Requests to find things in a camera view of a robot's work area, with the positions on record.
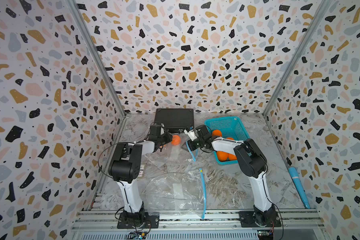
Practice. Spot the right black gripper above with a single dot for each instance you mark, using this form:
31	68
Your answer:
190	143

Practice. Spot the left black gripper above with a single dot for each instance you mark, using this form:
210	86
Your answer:
167	135

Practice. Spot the orange fruit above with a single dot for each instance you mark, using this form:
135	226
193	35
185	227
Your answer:
217	133
222	156
232	157

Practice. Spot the clear zip-top bag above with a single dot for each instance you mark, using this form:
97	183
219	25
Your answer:
179	193
171	155

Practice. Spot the teal plastic basket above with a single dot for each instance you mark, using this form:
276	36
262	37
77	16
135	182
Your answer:
230	127

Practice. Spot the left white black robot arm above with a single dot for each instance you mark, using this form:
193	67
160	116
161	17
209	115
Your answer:
124	169

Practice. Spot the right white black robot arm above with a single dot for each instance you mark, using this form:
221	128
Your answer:
253	164

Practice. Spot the black hard case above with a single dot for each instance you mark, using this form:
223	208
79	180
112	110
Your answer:
175	120

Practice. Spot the small printed packet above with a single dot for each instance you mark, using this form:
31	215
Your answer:
142	172

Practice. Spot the green circuit board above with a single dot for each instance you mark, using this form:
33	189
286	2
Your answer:
137	236

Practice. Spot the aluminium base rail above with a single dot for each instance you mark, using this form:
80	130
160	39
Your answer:
298	224

